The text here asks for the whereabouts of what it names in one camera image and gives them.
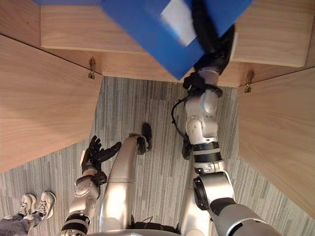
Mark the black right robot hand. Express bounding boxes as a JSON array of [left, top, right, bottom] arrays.
[[191, 0, 236, 74]]

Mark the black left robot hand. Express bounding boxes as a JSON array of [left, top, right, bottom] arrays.
[[81, 135, 123, 175]]

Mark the blue folder with white label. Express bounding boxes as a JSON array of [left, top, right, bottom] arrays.
[[97, 0, 253, 81]]

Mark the metal door hinge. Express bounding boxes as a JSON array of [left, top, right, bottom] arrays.
[[244, 70, 254, 93], [88, 58, 97, 80]]

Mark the wooden cabinet door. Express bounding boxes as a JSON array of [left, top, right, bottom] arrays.
[[0, 34, 103, 174], [237, 66, 315, 219]]

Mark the plain blue folder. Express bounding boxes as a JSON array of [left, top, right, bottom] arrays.
[[31, 0, 100, 6]]

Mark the silver left robot leg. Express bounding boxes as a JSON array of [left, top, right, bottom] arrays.
[[98, 133, 146, 233]]

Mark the dark left robot foot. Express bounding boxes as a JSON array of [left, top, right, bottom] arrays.
[[141, 122, 153, 152]]

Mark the person's right shoe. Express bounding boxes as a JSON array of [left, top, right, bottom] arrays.
[[34, 191, 57, 220]]

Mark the person's shoe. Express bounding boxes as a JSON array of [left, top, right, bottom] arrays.
[[34, 191, 57, 220], [18, 193, 37, 218]]

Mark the person's left shoe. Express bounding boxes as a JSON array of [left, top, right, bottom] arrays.
[[18, 193, 37, 218]]

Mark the person's right leg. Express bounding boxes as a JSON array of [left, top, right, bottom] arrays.
[[26, 212, 41, 228]]

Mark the person's leg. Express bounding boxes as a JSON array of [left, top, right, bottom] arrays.
[[26, 212, 41, 228], [0, 214, 30, 236]]

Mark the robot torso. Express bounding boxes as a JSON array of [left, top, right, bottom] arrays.
[[87, 221, 180, 236]]

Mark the person's left leg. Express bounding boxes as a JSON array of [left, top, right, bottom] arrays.
[[0, 214, 30, 236]]

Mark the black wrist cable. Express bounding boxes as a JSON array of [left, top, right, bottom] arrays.
[[171, 94, 191, 143]]

